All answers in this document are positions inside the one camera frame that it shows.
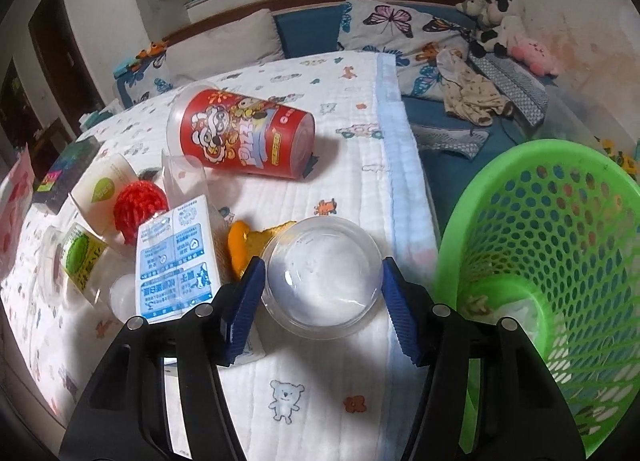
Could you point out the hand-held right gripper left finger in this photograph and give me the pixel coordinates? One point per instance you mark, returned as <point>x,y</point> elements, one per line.
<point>244,308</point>

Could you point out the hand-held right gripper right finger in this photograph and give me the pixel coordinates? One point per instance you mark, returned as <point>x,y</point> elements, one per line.
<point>400,313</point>

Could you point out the green mesh plastic basket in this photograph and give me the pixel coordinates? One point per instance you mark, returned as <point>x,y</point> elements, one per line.
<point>447,236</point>

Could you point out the red printed plastic cup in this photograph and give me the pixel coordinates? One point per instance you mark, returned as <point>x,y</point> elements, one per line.
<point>250,136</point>

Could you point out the orange yellow toy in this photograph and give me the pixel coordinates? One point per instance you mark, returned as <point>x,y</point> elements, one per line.
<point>239,243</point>

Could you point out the yellowish peel scrap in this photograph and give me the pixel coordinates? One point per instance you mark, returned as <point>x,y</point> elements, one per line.
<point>475,302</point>

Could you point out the blue and white milk carton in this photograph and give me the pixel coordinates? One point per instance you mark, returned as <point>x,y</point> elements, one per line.
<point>175,261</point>

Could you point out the white cartoon printed blanket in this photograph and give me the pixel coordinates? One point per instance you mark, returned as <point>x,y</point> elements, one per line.
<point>310,383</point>

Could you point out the white crumpled paper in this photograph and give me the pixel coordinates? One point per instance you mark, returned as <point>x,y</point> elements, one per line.
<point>520,313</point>

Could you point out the blue bed sheet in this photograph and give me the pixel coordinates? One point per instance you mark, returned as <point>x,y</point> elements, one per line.
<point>450,186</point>

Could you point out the small clear plastic cup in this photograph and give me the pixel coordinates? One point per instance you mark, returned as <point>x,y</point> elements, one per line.
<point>185,176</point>

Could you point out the red foam fruit net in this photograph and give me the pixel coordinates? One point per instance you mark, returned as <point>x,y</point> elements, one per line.
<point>137,208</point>

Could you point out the grey patterned cloth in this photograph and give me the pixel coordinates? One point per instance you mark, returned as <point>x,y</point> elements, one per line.
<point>450,138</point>

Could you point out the clear cup with leaf label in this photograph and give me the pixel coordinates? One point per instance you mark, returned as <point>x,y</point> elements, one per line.
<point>100,191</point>

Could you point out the dark colourful box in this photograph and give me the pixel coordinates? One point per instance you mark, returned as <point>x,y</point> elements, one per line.
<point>70,168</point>

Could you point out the cream patterned garment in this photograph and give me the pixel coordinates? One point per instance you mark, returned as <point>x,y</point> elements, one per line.
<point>470,91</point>

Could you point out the white pillow with blue print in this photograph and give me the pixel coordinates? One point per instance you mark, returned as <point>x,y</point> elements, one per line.
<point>145,83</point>

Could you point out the pink packet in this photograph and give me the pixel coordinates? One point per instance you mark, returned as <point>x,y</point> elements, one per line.
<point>15,211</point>

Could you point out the blue white checked cloth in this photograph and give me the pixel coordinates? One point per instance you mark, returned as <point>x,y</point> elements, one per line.
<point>525,88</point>

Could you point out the clear plastic storage box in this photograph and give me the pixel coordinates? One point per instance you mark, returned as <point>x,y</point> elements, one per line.
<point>575,116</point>

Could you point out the yellow toy truck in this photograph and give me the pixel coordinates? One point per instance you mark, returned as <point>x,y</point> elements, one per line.
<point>617,157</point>

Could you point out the beige pillow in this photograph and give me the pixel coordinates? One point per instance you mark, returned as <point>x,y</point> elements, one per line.
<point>225,41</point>

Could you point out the teal box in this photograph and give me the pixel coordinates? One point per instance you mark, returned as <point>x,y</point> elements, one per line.
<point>125,67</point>

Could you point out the orange plush toy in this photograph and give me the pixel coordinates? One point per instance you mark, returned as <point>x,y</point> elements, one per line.
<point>152,48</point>

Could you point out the blue cushion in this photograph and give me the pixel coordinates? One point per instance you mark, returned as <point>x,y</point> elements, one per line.
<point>307,31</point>

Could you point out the butterfly printed pillow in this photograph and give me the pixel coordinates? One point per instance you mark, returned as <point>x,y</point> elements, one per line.
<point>390,26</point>

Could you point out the pink plush toy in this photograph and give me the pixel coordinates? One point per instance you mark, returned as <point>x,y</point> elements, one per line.
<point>537,53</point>

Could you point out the dark wooden cabinet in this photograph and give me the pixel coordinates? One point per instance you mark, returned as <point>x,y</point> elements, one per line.
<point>20,106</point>

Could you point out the black and white cow plush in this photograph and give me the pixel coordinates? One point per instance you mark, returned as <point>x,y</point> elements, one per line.
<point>505,26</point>

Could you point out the grey and white plush toy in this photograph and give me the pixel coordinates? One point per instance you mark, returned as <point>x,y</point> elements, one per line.
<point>472,5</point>

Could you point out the dark wooden door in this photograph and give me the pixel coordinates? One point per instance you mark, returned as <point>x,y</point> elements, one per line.
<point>55,41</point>

